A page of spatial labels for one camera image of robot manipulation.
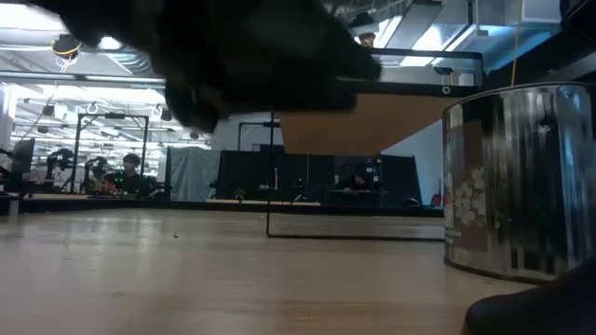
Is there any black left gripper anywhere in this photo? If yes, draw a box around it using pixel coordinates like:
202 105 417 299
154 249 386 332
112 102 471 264
27 0 359 134

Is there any silver tin candle grey wax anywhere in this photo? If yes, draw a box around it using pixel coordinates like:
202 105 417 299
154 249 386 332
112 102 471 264
440 82 596 285

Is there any person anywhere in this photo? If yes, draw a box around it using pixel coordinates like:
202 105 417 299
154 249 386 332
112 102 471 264
105 153 157 196
334 171 379 194

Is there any grey cloth divider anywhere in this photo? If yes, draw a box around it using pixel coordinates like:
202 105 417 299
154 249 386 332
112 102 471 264
167 146 223 203

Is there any grey ceiling pipe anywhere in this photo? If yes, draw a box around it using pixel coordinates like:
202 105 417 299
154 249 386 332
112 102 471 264
0 70 167 85

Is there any black monitor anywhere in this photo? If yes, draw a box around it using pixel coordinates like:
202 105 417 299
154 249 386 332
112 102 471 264
11 138 36 175

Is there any black workstation frame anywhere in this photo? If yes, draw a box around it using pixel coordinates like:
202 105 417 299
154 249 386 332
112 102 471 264
237 121 280 150
71 112 150 192

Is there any black partition wall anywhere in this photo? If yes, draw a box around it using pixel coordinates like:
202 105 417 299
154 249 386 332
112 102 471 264
217 142 424 208

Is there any wooden shelf black metal frame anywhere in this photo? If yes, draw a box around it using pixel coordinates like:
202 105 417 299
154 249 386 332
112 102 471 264
265 48 484 242

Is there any corrugated ventilation duct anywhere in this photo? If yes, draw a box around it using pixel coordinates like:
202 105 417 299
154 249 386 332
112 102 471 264
106 50 165 78

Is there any yellow cord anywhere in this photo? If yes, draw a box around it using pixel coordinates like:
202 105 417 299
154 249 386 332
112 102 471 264
510 0 521 87

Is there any black aluminium table frame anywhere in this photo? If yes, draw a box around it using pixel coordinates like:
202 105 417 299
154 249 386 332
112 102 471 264
0 198 446 219

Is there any black hanging device yellow cable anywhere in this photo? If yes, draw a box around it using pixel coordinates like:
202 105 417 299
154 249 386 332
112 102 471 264
50 34 84 60

